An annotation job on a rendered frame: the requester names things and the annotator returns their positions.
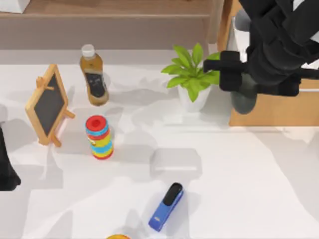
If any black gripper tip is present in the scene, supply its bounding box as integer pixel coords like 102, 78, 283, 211
0, 126, 22, 192

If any wooden framed blackboard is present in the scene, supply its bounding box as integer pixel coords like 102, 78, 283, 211
24, 63, 76, 148

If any white pot with green plant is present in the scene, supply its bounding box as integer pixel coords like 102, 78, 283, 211
160, 42, 222, 113

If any blue and black stapler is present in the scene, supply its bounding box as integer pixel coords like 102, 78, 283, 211
148, 182, 185, 233

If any pale wooden drawer front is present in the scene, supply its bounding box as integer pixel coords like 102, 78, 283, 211
228, 86, 319, 127

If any pulled-out wooden drawer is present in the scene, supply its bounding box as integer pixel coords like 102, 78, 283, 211
217, 0, 319, 127

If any wooden open shelf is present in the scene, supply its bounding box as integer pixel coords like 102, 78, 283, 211
0, 0, 225, 50

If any white box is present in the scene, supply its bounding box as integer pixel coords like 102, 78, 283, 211
0, 0, 26, 14

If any stack of coloured rings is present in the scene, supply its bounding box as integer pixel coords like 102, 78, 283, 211
85, 115, 115, 160

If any brown bottle with white cap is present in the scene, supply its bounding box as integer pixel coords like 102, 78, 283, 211
79, 44, 110, 107

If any orange round object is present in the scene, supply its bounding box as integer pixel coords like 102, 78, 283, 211
104, 233, 132, 239

